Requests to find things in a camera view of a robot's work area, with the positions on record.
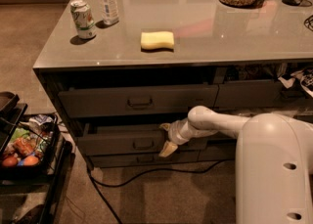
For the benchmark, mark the crumpled white paper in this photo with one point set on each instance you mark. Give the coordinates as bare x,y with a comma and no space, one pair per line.
304,77

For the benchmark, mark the green white soda can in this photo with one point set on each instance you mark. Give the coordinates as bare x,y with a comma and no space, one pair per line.
83,19

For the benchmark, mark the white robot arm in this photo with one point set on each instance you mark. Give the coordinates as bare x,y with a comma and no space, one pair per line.
274,162

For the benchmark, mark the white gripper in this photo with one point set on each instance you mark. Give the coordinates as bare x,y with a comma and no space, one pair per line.
175,132

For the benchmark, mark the black bin of snacks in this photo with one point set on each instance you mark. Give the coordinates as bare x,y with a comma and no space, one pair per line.
27,145

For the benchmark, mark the yellow sponge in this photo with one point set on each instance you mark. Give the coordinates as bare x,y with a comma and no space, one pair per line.
157,40

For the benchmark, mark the grey counter cabinet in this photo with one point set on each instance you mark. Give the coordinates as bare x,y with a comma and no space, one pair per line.
213,44

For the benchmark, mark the dark tray on cart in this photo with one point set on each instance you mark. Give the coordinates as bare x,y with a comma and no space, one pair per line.
8,101

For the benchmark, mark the black cart frame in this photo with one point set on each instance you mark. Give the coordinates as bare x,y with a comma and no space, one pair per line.
34,200

